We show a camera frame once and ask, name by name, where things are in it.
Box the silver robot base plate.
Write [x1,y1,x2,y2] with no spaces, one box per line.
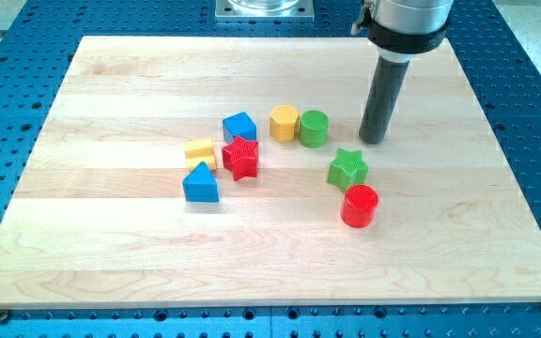
[214,0,315,22]

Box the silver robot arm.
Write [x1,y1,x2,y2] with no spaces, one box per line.
[351,0,453,144]

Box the red cylinder block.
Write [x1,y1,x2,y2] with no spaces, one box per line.
[340,184,379,228]

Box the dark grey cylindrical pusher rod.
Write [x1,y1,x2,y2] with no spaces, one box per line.
[359,56,409,145]

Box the green star block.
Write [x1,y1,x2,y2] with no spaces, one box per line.
[326,147,369,192]

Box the yellow rectangular block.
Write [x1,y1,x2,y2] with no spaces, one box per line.
[183,139,217,171]

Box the blue cube block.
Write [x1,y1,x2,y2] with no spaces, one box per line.
[223,112,257,144]

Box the red star block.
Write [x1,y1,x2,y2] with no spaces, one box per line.
[222,136,258,181]

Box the green cylinder block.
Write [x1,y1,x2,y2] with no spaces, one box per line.
[299,110,329,148]

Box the wooden board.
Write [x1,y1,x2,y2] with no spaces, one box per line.
[0,36,541,309]

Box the blue triangle block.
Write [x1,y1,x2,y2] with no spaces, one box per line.
[182,161,220,203]

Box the yellow hexagon block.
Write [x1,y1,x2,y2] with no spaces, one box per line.
[270,105,300,143]

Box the left board corner screw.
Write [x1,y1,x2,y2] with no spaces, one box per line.
[0,309,10,323]

